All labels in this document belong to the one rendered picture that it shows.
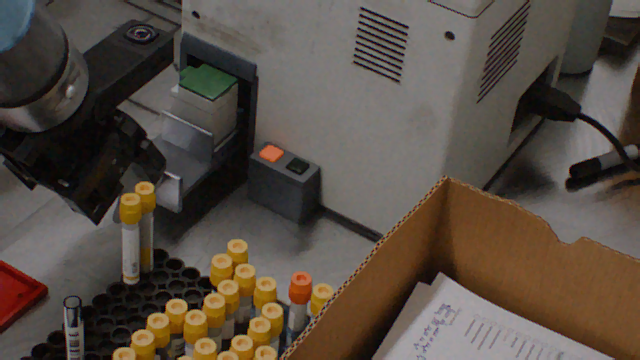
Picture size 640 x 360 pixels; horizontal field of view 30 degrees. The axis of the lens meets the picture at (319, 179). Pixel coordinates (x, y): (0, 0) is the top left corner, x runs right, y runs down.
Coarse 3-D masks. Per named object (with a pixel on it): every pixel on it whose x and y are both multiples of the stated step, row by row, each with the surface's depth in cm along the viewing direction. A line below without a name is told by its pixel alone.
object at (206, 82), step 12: (192, 72) 107; (204, 72) 108; (216, 72) 108; (180, 84) 106; (192, 84) 106; (204, 84) 106; (216, 84) 106; (228, 84) 107; (204, 96) 105; (216, 96) 105
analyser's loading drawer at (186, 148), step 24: (240, 96) 117; (168, 120) 109; (240, 120) 111; (168, 144) 110; (192, 144) 109; (240, 144) 111; (168, 168) 108; (192, 168) 108; (216, 168) 109; (168, 192) 105
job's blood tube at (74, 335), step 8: (72, 296) 86; (64, 304) 86; (72, 304) 87; (80, 304) 86; (64, 312) 86; (72, 312) 86; (80, 312) 86; (72, 320) 86; (80, 320) 87; (72, 328) 87; (80, 328) 87; (72, 336) 87; (80, 336) 88; (72, 344) 88; (80, 344) 88; (72, 352) 88; (80, 352) 89
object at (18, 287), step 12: (0, 264) 101; (0, 276) 101; (12, 276) 101; (24, 276) 100; (0, 288) 100; (12, 288) 100; (24, 288) 100; (36, 288) 100; (0, 300) 99; (12, 300) 99; (24, 300) 98; (36, 300) 99; (0, 312) 98; (12, 312) 97; (24, 312) 98; (0, 324) 96
